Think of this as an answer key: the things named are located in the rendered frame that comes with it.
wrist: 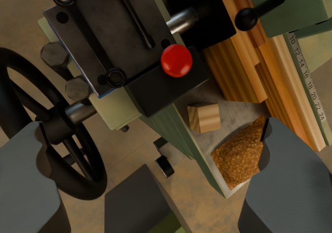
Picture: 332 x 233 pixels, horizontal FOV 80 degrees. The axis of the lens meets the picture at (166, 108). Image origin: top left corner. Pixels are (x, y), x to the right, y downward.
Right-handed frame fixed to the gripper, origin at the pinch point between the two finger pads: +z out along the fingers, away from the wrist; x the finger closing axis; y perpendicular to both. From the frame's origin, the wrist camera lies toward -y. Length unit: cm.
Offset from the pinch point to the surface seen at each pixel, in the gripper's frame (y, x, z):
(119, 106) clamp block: 4.7, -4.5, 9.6
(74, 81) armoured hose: 1.2, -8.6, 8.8
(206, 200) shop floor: 118, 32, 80
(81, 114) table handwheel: 11.2, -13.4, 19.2
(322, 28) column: -1.2, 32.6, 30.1
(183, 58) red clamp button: -1.6, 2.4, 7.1
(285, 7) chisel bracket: -5.5, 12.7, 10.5
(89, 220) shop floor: 108, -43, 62
